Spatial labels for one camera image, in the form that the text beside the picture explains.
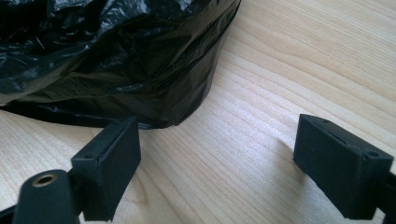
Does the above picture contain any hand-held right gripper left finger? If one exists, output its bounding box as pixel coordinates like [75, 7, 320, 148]
[70, 116, 142, 222]

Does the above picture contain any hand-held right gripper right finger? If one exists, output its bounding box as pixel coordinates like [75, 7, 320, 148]
[292, 113, 395, 220]

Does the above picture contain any black plastic garbage bag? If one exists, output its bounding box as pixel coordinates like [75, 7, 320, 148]
[0, 0, 242, 130]

